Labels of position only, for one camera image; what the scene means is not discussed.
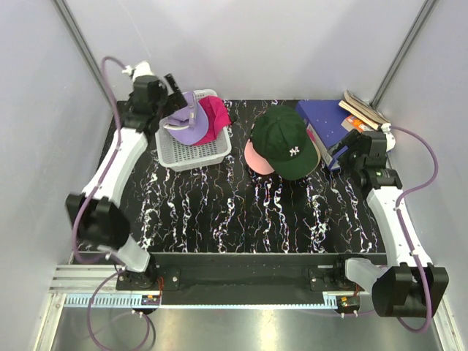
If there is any dark green cap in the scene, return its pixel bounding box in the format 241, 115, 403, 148
249, 105, 317, 181

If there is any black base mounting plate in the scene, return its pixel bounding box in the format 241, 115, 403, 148
116, 252, 377, 306

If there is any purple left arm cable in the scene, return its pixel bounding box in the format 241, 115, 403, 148
71, 56, 135, 264

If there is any white plastic basket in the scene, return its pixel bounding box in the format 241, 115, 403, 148
155, 89, 232, 172

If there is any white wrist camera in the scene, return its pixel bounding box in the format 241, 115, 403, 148
122, 61, 155, 81
380, 123, 396, 152

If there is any tan paperback book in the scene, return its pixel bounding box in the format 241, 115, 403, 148
339, 91, 390, 130

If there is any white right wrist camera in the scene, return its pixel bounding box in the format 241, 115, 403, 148
380, 123, 396, 152

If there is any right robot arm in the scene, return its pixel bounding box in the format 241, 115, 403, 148
328, 130, 449, 318

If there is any lavender baseball cap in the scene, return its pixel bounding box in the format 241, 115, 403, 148
159, 91, 209, 146

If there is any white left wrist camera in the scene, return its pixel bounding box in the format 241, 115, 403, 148
122, 61, 155, 81

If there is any beige baseball cap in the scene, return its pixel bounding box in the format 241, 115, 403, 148
309, 141, 322, 173

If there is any orange paperback book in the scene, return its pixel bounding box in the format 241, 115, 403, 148
341, 115, 374, 132

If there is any blue ring binder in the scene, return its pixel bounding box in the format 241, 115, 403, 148
295, 99, 350, 170

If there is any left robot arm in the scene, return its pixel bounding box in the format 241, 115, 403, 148
66, 73, 187, 290

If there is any light pink baseball cap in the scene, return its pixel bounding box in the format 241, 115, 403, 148
244, 139, 274, 176

